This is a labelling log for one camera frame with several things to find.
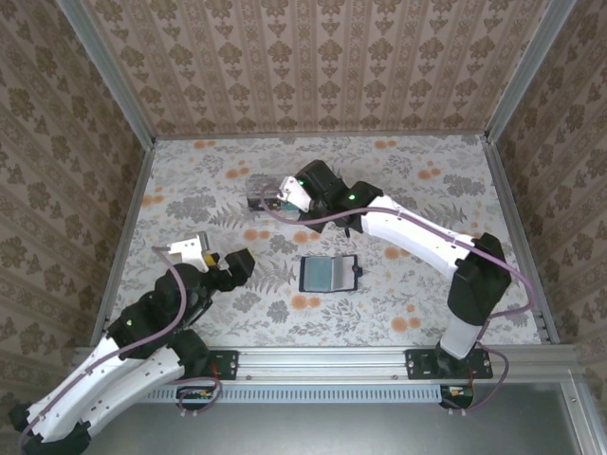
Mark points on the green VIP card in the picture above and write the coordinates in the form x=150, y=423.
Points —
x=318, y=275
x=290, y=207

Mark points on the navy blue card holder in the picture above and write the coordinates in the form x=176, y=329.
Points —
x=343, y=272

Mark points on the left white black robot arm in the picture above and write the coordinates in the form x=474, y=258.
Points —
x=95, y=403

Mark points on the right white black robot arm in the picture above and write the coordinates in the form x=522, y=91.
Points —
x=417, y=232

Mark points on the black card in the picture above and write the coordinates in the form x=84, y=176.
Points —
x=258, y=205

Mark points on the clear acrylic card box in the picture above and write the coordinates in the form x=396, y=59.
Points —
x=258, y=182

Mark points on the floral patterned table cover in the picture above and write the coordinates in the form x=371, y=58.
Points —
x=332, y=322

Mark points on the grey metal sheet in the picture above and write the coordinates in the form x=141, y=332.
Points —
x=322, y=431

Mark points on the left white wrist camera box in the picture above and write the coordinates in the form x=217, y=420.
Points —
x=189, y=251

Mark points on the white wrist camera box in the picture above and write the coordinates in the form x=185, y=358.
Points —
x=189, y=251
x=294, y=192

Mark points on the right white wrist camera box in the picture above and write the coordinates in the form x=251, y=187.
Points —
x=294, y=192

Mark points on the thin aluminium table rail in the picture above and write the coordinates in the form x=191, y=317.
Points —
x=322, y=135

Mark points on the aluminium table side rail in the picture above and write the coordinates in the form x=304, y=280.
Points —
x=124, y=237
x=511, y=213

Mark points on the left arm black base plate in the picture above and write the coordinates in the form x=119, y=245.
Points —
x=227, y=365

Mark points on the wide aluminium mounting rail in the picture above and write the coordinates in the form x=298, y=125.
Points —
x=322, y=362

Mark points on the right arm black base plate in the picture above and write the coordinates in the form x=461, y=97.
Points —
x=417, y=364

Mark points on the aluminium frame post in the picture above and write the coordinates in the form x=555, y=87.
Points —
x=526, y=71
x=111, y=76

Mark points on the aluminium frame beam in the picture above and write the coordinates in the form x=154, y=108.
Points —
x=585, y=426

